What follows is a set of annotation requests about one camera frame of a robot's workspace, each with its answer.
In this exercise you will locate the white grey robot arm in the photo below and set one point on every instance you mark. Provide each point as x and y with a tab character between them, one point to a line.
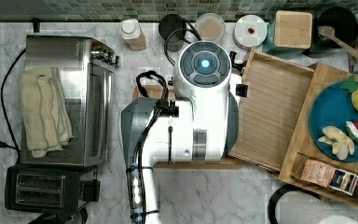
200	123

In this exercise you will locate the dark smoky glass jar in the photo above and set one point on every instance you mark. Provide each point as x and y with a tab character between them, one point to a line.
169	24

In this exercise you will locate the clear lid cereal jar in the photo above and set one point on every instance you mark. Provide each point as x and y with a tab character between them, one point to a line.
211	27

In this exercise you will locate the white cap spice bottle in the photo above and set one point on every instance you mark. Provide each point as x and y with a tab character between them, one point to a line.
132	33

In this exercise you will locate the open wooden drawer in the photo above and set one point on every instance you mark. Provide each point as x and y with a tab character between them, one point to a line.
268	114

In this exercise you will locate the stainless steel toaster oven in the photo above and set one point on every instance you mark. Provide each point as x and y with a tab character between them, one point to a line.
86	67

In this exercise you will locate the white lid red-knob jar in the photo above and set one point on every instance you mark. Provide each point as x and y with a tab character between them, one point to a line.
249	31

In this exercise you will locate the wooden drawer box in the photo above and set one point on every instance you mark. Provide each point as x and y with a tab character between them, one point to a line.
302	143

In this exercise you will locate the beige folded towel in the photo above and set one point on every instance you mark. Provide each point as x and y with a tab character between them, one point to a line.
46	121

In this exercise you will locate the black paper towel holder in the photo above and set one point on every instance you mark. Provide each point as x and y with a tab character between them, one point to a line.
275	197

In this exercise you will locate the wooden tea bag holder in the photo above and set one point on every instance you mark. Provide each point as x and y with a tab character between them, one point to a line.
318	173

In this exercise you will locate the teal canister wooden lid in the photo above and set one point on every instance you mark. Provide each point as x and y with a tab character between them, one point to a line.
289	34

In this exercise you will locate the black two-slot toaster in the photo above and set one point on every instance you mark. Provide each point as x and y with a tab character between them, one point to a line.
50	190

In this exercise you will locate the blue plate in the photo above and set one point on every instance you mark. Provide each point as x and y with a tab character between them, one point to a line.
332	107

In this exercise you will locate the toy banana pieces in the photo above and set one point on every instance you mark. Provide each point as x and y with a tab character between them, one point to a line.
342	145

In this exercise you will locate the wooden spoon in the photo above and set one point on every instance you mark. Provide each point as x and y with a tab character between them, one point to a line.
329	32

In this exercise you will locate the black utensil pot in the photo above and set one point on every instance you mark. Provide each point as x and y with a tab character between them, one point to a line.
344	23

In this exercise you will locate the white paper towel roll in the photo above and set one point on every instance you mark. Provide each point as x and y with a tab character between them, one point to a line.
337	220

